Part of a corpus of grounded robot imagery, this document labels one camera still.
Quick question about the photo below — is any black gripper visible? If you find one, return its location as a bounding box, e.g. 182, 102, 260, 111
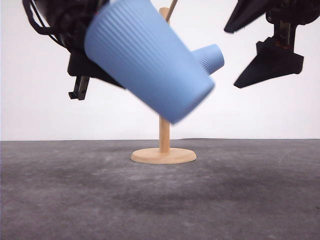
224, 0, 320, 88
22, 0, 125, 100

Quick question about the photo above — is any light blue plastic cup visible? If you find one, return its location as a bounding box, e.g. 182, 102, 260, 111
85, 0, 215, 124

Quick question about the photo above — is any light blue ribbed cup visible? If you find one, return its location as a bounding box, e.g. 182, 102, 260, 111
191, 44, 225, 75

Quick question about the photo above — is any wooden cup tree stand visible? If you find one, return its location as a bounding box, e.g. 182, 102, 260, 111
131, 0, 196, 165

